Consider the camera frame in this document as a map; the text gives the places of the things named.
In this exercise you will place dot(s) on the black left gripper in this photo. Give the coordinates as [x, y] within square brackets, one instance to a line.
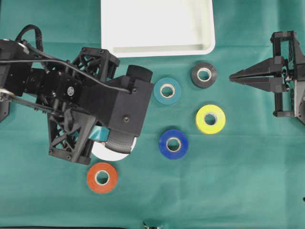
[71, 128]

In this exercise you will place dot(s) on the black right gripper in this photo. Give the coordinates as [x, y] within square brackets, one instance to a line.
[291, 69]

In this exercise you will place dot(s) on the white tape roll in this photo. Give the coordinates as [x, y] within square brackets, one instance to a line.
[100, 151]

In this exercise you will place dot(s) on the teal tape roll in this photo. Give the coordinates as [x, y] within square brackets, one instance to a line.
[167, 91]

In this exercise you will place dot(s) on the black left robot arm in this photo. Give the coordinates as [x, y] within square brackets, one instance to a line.
[30, 77]

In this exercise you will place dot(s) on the red tape roll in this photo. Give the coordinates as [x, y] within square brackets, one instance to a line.
[102, 178]

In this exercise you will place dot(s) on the black tape roll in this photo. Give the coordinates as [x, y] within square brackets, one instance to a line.
[203, 75]

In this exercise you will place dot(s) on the blue tape roll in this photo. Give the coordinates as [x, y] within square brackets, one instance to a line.
[173, 144]

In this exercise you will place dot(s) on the yellow tape roll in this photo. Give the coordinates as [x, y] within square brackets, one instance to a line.
[210, 119]

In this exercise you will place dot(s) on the white plastic tray case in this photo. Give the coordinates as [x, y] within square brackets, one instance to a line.
[145, 28]

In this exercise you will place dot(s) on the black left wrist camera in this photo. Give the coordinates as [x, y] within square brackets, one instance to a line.
[122, 113]

